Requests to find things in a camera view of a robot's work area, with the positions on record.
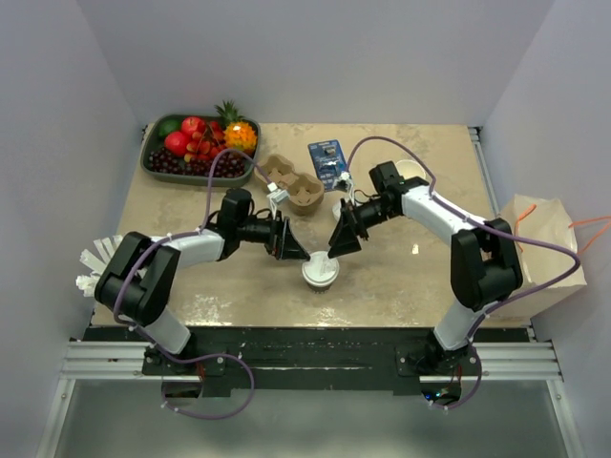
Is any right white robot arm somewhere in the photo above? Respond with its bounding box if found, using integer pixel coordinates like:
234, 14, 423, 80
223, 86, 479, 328
327, 161, 523, 375

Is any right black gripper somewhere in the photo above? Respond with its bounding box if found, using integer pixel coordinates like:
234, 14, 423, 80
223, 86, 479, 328
329, 198, 399, 259

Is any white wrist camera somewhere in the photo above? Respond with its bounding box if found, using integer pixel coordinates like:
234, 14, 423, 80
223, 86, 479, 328
332, 171, 354, 194
266, 182, 290, 205

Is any orange pineapple toy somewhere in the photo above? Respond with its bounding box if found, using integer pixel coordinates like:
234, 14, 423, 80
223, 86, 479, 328
215, 100, 258, 156

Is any black paper coffee cup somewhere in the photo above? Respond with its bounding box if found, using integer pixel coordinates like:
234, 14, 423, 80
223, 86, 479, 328
305, 279, 334, 294

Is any red apple front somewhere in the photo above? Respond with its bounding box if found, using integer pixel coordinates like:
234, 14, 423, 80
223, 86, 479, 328
164, 131, 191, 157

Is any purple cable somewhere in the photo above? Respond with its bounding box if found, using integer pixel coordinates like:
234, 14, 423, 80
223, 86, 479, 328
344, 136, 582, 411
113, 148, 276, 421

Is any red apple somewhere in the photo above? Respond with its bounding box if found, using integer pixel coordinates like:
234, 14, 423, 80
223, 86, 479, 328
180, 116, 206, 139
164, 131, 191, 157

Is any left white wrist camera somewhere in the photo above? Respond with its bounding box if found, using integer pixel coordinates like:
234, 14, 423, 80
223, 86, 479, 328
266, 182, 290, 205

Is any blue blister pack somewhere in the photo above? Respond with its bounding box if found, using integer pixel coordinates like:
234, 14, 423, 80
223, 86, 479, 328
307, 139, 348, 192

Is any green apple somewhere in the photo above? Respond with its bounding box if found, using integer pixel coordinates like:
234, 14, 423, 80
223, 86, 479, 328
158, 118, 181, 139

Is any dark red grape bunch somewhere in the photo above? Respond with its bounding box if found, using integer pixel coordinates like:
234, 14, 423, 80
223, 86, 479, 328
144, 147, 246, 178

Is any aluminium frame rail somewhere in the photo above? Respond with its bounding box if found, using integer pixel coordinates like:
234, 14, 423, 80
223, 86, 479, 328
36, 341, 585, 457

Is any spare white cup lid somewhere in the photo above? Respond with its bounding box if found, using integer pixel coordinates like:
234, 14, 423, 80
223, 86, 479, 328
332, 201, 342, 221

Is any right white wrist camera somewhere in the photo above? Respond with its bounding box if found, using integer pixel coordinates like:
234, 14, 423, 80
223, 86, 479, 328
332, 171, 354, 194

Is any red apple back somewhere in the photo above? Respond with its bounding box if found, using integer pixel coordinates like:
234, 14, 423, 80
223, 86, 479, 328
180, 116, 206, 139

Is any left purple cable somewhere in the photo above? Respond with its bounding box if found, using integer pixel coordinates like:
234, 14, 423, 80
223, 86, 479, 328
113, 148, 276, 421

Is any red cherries bunch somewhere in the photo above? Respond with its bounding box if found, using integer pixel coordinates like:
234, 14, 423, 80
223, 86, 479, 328
184, 120, 225, 162

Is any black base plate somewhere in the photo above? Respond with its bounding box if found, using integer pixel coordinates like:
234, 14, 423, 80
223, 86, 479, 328
80, 324, 532, 398

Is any stack of paper cups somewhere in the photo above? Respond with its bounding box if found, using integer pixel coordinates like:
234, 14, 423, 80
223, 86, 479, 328
395, 159, 427, 179

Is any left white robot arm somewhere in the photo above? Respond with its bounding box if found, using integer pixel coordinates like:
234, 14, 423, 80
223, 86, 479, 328
93, 188, 310, 374

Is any grey fruit tray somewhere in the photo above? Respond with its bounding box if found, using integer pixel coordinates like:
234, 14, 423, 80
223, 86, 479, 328
140, 114, 259, 188

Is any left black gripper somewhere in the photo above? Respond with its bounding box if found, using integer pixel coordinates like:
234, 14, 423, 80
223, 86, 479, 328
237, 209, 309, 260

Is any pulp cup carrier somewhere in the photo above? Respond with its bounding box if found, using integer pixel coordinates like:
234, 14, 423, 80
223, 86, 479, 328
254, 154, 325, 216

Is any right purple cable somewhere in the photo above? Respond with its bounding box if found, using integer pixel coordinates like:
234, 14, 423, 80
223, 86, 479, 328
344, 136, 582, 411

